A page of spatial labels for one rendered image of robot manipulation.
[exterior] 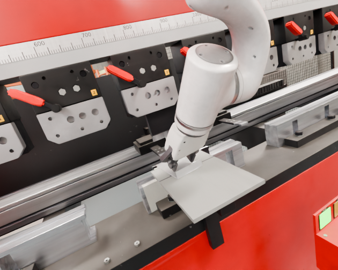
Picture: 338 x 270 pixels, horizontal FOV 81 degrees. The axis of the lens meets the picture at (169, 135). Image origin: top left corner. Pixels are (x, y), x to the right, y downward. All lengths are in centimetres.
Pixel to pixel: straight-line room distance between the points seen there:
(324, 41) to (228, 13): 74
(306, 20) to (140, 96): 67
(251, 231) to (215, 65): 57
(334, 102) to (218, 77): 88
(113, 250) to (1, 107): 43
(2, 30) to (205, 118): 44
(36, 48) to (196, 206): 47
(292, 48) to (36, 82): 80
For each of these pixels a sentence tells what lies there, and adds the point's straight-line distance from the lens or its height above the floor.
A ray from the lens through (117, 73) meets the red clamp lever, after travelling 49.
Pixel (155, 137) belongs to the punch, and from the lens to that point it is 61.
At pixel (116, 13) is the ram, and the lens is 57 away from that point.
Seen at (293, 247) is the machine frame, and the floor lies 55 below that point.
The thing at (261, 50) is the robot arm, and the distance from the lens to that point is 38.
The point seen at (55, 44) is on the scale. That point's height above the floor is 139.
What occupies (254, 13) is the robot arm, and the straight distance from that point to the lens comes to 34.
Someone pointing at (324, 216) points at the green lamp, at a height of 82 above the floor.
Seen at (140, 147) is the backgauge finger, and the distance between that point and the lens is 80.
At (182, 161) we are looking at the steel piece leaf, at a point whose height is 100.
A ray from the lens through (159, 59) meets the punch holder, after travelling 56.
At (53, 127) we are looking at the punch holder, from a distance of 53.
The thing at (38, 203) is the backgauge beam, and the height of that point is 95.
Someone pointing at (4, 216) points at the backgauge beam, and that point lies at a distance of 94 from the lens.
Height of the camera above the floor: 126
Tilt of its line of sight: 16 degrees down
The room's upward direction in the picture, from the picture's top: 16 degrees counter-clockwise
